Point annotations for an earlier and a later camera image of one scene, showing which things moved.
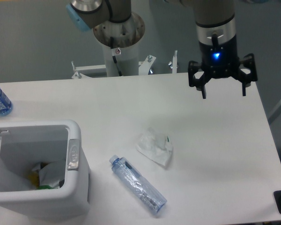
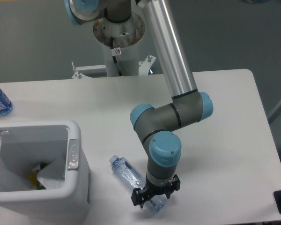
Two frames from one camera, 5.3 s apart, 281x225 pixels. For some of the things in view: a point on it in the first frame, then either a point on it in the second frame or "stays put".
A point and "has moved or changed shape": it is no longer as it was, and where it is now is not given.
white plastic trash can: [16, 146] stays put
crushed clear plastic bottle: [150, 195] stays put
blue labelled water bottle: [0, 103] stays put
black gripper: [220, 61] to [138, 198]
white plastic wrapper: [156, 146] has moved or changed shape
